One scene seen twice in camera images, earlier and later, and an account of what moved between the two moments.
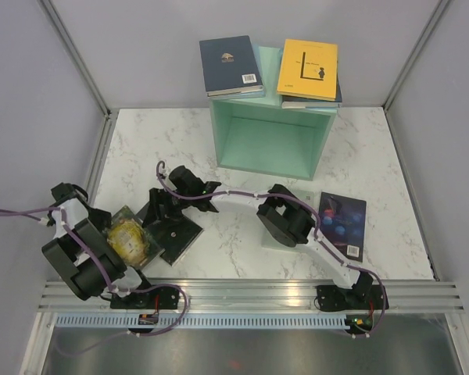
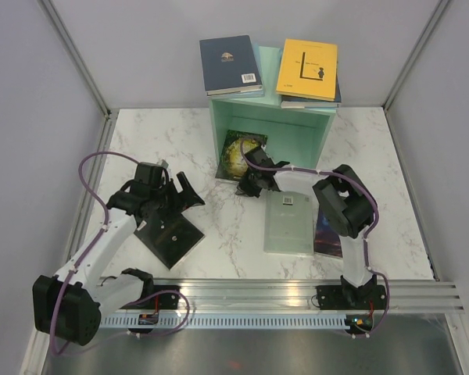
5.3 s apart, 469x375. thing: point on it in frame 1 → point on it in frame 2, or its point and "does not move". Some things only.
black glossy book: (175, 234) does not move
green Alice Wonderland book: (135, 242) → (232, 165)
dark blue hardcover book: (230, 66) does not move
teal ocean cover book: (302, 102) does not move
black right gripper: (159, 198) → (245, 188)
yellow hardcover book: (309, 69) does not move
